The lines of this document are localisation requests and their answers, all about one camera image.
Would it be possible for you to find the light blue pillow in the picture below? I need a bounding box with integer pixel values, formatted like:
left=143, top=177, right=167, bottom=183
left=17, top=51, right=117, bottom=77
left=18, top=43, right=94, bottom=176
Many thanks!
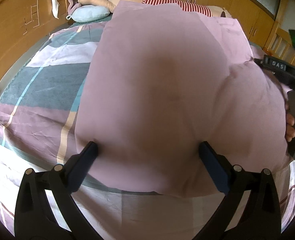
left=66, top=5, right=110, bottom=23

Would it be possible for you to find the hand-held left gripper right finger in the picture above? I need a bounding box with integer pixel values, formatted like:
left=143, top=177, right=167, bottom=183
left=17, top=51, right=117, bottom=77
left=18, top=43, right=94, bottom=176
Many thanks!
left=193, top=141, right=282, bottom=240

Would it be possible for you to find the wooden footboard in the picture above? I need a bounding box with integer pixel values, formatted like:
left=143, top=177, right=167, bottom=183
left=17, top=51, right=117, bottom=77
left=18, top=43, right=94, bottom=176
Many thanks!
left=263, top=0, right=295, bottom=67

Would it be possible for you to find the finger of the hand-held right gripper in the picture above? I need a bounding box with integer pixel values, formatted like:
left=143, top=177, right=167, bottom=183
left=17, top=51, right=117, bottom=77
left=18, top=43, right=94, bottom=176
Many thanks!
left=254, top=57, right=287, bottom=73

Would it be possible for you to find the pink hooded jacket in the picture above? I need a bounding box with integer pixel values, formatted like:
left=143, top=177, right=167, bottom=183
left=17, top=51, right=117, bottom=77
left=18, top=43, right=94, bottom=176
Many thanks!
left=74, top=0, right=290, bottom=197

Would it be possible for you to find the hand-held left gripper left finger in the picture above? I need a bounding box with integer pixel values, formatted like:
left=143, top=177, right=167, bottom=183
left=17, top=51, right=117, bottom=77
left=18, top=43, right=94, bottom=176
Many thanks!
left=14, top=141, right=100, bottom=240

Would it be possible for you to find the wooden headboard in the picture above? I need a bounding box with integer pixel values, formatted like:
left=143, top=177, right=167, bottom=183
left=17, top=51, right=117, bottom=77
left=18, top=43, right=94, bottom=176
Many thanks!
left=0, top=0, right=73, bottom=73

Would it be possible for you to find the plaid bed sheet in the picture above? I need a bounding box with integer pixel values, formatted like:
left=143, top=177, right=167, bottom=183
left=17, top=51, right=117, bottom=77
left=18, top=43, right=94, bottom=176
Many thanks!
left=0, top=21, right=295, bottom=240

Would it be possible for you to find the person's right hand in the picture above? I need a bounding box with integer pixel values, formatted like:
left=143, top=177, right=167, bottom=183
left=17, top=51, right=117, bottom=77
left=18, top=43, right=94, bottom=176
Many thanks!
left=284, top=99, right=295, bottom=143

